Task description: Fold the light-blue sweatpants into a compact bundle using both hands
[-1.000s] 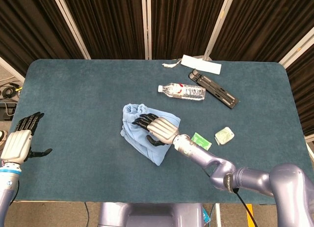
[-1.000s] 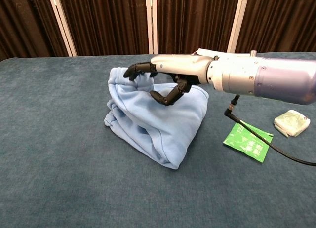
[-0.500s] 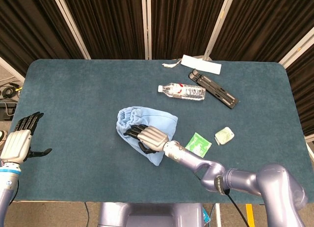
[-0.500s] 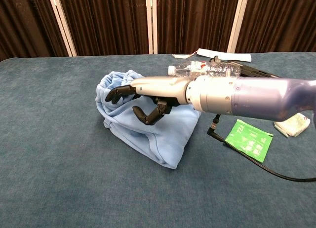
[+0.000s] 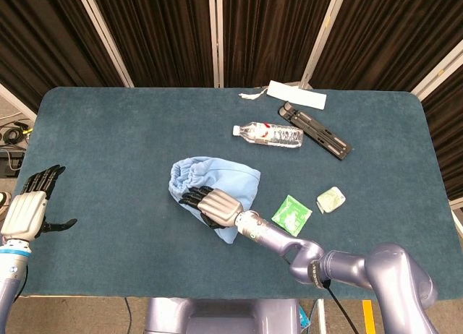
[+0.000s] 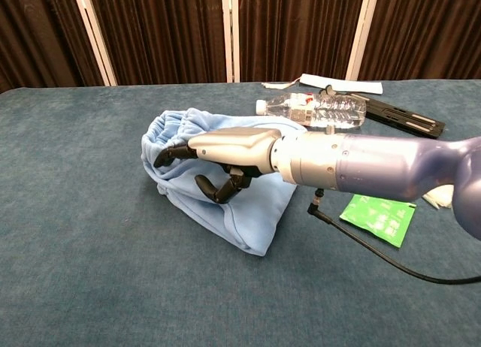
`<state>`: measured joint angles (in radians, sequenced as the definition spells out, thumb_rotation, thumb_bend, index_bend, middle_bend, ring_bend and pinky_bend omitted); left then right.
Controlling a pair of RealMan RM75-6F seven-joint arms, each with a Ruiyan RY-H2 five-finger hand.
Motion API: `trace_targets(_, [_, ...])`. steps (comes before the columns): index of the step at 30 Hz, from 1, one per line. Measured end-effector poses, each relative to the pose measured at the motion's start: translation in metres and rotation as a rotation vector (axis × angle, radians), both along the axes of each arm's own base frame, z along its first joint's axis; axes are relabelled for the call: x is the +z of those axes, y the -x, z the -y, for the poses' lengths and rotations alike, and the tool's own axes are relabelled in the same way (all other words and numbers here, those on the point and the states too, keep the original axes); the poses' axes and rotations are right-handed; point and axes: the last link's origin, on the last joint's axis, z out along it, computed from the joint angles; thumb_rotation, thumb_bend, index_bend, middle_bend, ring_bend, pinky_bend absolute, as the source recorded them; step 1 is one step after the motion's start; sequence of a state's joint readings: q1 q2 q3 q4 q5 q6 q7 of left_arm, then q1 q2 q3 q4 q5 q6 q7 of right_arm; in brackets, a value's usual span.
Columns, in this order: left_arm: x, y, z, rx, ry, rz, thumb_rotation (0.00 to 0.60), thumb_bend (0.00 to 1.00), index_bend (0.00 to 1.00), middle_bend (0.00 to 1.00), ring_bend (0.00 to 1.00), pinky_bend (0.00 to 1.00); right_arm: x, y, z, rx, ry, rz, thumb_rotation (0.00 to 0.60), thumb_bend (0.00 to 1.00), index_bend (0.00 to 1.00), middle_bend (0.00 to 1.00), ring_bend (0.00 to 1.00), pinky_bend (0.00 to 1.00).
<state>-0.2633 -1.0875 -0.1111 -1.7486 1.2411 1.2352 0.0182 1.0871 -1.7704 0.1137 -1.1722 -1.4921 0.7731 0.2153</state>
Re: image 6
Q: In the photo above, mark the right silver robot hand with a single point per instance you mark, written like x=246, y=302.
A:
x=236, y=148

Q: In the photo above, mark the light blue sweatpants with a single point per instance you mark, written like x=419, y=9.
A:
x=244, y=212

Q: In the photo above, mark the right purple robot arm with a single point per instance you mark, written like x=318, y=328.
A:
x=376, y=163

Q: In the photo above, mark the clear plastic water bottle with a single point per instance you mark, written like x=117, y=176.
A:
x=338, y=108

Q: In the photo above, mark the pale paper bookmark with tassel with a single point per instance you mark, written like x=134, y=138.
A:
x=338, y=83

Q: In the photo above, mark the black pleated curtain panel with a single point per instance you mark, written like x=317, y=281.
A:
x=161, y=31
x=424, y=31
x=297, y=31
x=37, y=31

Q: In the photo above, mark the green tea sachet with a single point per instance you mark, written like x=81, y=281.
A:
x=379, y=223

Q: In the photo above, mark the green white tissue pack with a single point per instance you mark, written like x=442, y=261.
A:
x=441, y=198

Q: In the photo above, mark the white partition frame post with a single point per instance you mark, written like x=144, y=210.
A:
x=362, y=31
x=230, y=31
x=94, y=35

